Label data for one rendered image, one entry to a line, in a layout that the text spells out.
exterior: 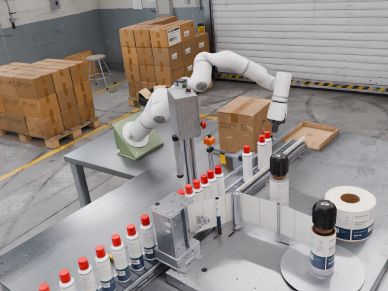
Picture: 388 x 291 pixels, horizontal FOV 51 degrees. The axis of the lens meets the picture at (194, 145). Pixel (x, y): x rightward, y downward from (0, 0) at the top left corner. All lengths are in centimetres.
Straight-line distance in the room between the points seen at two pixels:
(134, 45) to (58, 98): 140
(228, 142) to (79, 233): 106
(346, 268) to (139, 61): 481
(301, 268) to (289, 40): 503
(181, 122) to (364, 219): 83
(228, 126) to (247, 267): 109
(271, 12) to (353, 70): 145
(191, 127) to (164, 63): 401
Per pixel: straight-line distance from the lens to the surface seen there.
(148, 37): 580
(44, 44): 793
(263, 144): 223
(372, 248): 182
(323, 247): 156
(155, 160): 264
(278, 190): 186
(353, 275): 167
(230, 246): 177
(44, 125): 520
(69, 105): 540
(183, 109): 171
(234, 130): 251
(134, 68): 610
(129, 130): 270
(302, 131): 291
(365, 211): 177
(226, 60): 213
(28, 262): 204
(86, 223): 216
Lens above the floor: 200
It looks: 25 degrees down
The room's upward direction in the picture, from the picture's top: 6 degrees counter-clockwise
